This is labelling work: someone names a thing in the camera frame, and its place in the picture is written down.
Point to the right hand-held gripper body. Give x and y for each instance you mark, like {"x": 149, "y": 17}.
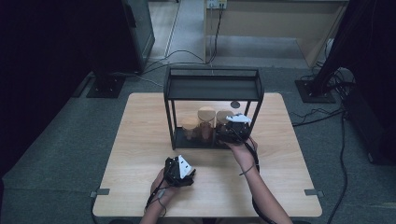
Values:
{"x": 236, "y": 132}

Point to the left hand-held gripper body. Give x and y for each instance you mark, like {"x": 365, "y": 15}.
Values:
{"x": 172, "y": 171}

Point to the medium glass jar wooden lid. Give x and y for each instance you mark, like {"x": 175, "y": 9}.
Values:
{"x": 222, "y": 117}

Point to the tall glass jar wooden lid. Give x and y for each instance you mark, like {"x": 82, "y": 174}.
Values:
{"x": 206, "y": 113}

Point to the small glass jar wooden lid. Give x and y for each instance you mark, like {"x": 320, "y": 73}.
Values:
{"x": 190, "y": 123}

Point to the black metal shelf rack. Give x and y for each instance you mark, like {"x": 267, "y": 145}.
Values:
{"x": 211, "y": 88}

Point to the person's left hand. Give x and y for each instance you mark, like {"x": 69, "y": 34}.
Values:
{"x": 160, "y": 191}

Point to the person's right hand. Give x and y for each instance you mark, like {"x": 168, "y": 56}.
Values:
{"x": 246, "y": 155}

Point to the grey round table grommet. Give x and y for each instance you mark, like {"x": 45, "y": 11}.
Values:
{"x": 235, "y": 104}

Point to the black square stand base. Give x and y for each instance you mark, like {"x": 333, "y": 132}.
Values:
{"x": 314, "y": 93}
{"x": 106, "y": 87}

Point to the light wooden desk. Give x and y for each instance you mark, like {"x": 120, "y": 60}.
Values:
{"x": 264, "y": 21}

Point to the white power strip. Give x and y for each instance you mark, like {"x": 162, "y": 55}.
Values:
{"x": 217, "y": 3}

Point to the black box on floor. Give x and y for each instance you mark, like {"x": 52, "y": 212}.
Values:
{"x": 367, "y": 124}

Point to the black slanted stand pole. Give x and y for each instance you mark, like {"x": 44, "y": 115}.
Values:
{"x": 336, "y": 46}

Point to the dark grey cabinet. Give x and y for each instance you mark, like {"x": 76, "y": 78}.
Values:
{"x": 141, "y": 34}

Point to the grey table edge bracket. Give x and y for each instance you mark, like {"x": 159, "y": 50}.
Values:
{"x": 101, "y": 192}
{"x": 313, "y": 192}

